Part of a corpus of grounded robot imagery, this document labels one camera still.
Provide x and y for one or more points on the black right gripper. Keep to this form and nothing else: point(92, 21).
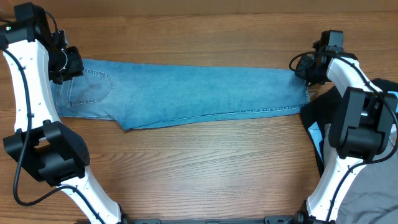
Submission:
point(303, 61)

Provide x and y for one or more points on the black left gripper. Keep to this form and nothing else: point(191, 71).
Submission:
point(77, 68)

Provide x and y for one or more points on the light blue denim jeans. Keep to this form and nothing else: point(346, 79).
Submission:
point(144, 96)

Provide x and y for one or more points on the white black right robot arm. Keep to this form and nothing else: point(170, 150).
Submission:
point(360, 131)

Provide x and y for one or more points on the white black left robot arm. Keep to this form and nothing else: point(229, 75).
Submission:
point(42, 145)

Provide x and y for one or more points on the grey garment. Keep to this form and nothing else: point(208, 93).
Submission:
point(372, 197)

